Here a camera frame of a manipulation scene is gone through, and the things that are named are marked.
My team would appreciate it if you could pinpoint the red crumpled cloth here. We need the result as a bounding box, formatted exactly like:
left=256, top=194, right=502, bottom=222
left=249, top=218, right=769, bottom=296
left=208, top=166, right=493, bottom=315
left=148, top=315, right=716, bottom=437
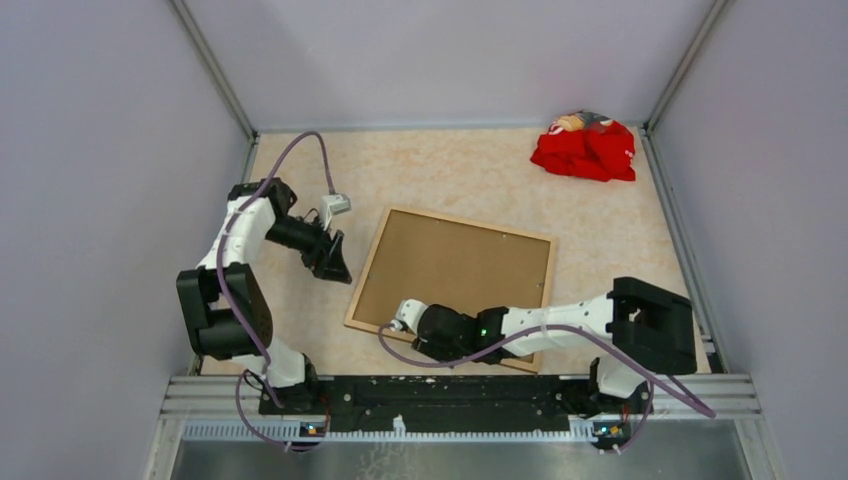
left=530, top=110, right=636, bottom=182

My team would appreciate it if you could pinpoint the white toothed cable duct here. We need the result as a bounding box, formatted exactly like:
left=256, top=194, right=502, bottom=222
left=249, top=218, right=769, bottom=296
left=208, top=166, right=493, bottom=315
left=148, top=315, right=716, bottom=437
left=182, top=417, right=597, bottom=443

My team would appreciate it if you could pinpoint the aluminium front rail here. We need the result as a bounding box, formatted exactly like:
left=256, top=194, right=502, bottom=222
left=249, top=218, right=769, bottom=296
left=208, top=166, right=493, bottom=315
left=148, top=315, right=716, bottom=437
left=159, top=374, right=762, bottom=419

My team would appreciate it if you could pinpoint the left controller board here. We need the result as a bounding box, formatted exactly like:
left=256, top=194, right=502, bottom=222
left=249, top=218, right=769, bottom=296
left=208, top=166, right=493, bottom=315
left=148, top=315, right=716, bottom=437
left=299, top=422, right=327, bottom=438

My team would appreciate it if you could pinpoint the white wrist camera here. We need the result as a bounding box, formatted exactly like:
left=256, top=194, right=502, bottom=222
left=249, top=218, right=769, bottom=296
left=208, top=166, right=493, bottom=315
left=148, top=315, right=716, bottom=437
left=389, top=299, right=429, bottom=335
left=319, top=193, right=352, bottom=231

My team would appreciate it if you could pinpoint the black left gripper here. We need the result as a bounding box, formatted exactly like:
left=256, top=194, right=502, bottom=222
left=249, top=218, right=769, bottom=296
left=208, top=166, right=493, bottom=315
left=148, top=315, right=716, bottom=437
left=264, top=211, right=351, bottom=283

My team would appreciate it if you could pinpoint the right controller board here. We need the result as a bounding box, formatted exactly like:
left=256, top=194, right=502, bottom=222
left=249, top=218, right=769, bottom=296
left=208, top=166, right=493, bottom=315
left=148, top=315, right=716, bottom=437
left=593, top=423, right=631, bottom=442

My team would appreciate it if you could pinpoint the wooden picture frame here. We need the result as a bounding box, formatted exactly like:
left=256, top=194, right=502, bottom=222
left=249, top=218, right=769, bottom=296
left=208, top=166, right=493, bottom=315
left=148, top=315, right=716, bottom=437
left=343, top=205, right=558, bottom=374

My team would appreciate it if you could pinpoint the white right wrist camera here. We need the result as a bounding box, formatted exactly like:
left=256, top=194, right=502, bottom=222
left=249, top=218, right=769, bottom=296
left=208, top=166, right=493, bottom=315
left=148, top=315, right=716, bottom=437
left=389, top=299, right=429, bottom=335

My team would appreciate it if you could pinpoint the controller board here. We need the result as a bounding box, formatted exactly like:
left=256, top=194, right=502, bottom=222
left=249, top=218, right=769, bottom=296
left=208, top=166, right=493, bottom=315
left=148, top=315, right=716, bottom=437
left=299, top=422, right=327, bottom=438
left=593, top=423, right=631, bottom=442

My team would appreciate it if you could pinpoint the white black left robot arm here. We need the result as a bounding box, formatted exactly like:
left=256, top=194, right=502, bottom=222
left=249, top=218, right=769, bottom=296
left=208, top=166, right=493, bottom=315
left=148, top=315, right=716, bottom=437
left=176, top=177, right=352, bottom=414

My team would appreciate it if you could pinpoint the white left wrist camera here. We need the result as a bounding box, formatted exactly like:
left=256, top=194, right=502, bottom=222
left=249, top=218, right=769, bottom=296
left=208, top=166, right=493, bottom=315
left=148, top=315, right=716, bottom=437
left=319, top=193, right=352, bottom=231

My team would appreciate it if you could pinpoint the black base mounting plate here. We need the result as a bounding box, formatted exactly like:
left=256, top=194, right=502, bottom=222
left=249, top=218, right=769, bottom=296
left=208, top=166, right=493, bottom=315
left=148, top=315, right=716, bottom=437
left=258, top=375, right=648, bottom=433

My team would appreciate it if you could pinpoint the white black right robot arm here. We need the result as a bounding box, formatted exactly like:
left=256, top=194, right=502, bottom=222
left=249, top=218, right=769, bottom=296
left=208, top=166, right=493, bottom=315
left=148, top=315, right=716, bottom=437
left=390, top=277, right=698, bottom=417

